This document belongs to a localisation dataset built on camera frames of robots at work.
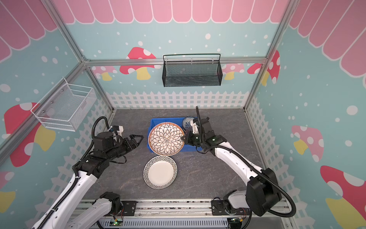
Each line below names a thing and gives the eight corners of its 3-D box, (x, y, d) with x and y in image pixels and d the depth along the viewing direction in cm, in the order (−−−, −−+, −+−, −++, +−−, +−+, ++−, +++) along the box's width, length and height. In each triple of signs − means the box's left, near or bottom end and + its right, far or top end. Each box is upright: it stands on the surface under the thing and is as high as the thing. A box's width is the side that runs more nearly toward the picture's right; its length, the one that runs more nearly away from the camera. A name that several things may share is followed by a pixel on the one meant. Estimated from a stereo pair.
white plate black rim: (141, 189, 82) (140, 188, 80) (147, 157, 94) (146, 155, 92) (176, 189, 82) (176, 188, 80) (178, 157, 94) (177, 155, 92)
